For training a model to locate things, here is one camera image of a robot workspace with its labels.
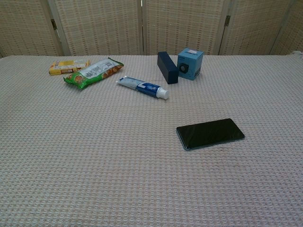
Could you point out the smartphone black screen teal back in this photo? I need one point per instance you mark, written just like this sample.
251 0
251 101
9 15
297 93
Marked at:
208 133

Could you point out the blue white toothpaste tube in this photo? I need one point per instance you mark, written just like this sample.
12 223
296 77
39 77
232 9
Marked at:
142 86

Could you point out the dark blue oblong box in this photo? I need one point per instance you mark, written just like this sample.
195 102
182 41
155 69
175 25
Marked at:
166 67

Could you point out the light blue cube box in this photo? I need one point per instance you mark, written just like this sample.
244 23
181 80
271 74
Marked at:
190 63

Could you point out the beige waffle weave tablecloth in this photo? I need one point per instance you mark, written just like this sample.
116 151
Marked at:
94 153

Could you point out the green snack bag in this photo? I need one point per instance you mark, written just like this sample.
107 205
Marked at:
92 73

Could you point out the yellow flat carton box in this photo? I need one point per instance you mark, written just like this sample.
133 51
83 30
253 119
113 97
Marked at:
61 67

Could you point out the woven rattan folding screen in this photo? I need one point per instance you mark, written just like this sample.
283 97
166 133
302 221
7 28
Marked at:
99 26

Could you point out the metal screen hinge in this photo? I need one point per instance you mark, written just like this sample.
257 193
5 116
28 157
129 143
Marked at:
228 20
54 24

